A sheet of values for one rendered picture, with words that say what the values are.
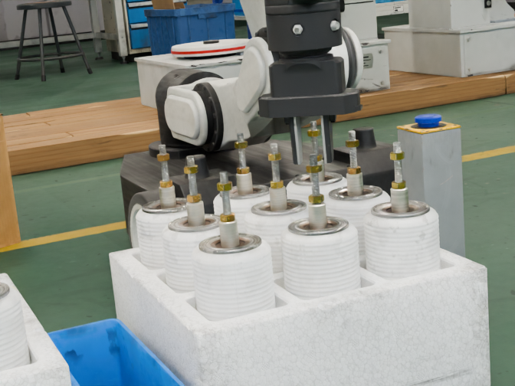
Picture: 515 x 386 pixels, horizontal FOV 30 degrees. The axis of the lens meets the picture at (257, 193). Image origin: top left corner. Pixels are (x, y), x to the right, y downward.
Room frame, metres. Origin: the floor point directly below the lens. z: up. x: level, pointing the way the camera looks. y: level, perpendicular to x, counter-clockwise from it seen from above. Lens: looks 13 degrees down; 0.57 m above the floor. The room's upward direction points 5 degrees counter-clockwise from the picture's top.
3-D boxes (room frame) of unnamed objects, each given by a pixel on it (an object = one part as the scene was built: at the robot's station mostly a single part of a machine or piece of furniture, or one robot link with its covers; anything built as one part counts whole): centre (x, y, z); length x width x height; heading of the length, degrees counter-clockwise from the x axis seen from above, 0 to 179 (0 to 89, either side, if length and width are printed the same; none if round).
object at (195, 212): (1.21, 0.08, 0.26); 0.02 x 0.02 x 0.03
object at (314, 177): (1.15, -0.07, 0.31); 0.01 x 0.01 x 0.08
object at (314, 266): (1.15, -0.07, 0.16); 0.10 x 0.10 x 0.18
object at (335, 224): (1.15, -0.07, 0.25); 0.08 x 0.08 x 0.01
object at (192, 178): (1.21, 0.08, 0.30); 0.01 x 0.01 x 0.08
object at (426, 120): (1.44, -0.27, 0.32); 0.04 x 0.04 x 0.02
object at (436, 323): (1.26, -0.03, 0.09); 0.39 x 0.39 x 0.18; 22
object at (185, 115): (2.02, 0.05, 0.28); 0.21 x 0.20 x 0.13; 24
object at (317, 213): (1.15, -0.07, 0.26); 0.02 x 0.02 x 0.03
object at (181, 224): (1.21, 0.08, 0.25); 0.08 x 0.08 x 0.01
